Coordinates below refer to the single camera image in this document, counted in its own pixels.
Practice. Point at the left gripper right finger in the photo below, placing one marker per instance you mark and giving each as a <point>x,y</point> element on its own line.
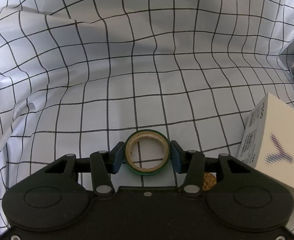
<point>190,163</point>

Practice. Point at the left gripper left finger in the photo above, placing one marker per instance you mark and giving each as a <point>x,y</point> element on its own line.
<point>103,164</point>

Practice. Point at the green tape roll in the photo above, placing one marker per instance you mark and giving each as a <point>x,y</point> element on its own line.
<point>146,152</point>

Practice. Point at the brown leather wallet case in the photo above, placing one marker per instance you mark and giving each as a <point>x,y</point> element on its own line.
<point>209,181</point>

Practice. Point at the white rectangular box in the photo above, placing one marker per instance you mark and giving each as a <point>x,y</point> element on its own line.
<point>268,141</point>

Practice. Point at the white checkered cloth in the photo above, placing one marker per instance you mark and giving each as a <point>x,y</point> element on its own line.
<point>78,76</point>

